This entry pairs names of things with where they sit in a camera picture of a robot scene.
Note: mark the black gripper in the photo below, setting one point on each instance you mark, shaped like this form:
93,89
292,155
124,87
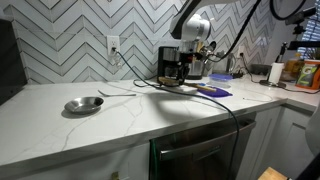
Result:
189,52

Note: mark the wooden spoon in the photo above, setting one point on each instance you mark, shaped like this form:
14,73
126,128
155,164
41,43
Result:
170,81

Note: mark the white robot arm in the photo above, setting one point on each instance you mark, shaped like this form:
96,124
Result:
190,28

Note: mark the steel utensil pot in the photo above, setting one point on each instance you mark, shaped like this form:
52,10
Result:
196,69

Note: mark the black steel coffee maker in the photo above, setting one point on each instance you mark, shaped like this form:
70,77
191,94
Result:
169,64

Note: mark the clear blue-lidded container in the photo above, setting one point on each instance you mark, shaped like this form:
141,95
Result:
220,80

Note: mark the purple plastic lid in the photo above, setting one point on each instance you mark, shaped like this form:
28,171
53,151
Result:
214,92

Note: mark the steel electric kettle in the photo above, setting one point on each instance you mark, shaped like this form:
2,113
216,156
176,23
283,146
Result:
226,65

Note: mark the paper towel roll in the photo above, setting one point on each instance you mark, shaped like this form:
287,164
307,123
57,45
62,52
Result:
275,72

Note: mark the small steel bowl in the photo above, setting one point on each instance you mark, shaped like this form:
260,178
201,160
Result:
84,105

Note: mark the orange drink mix tub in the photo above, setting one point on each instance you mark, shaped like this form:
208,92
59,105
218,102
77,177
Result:
309,77

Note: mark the black appliance box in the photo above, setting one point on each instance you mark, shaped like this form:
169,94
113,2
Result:
12,74

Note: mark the white wall outlet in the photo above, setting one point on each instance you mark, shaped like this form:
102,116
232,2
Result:
113,45

